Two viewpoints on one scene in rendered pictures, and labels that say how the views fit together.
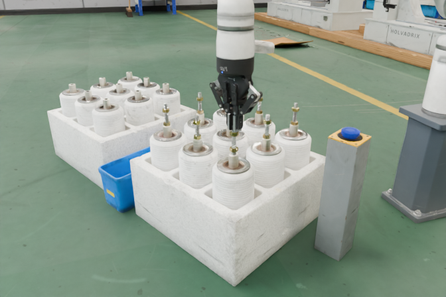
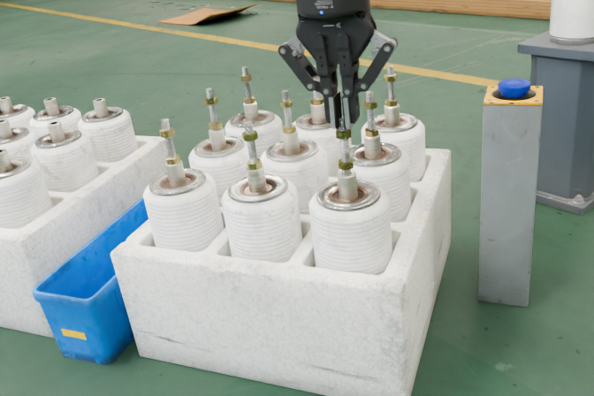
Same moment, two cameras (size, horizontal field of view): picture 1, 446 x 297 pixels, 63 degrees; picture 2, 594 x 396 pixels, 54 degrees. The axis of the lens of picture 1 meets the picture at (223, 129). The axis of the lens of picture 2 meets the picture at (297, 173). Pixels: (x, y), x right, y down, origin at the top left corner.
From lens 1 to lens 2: 30 cm
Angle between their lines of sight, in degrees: 18
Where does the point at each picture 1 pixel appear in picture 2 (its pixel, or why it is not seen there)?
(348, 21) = not seen: outside the picture
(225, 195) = (354, 252)
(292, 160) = not seen: hidden behind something
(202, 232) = (320, 337)
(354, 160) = (537, 128)
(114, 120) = (31, 189)
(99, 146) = (17, 250)
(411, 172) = (557, 141)
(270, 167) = (396, 183)
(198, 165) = (275, 216)
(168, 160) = (198, 229)
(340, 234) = (526, 261)
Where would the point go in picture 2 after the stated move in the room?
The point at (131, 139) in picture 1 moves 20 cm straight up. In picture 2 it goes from (74, 218) to (37, 98)
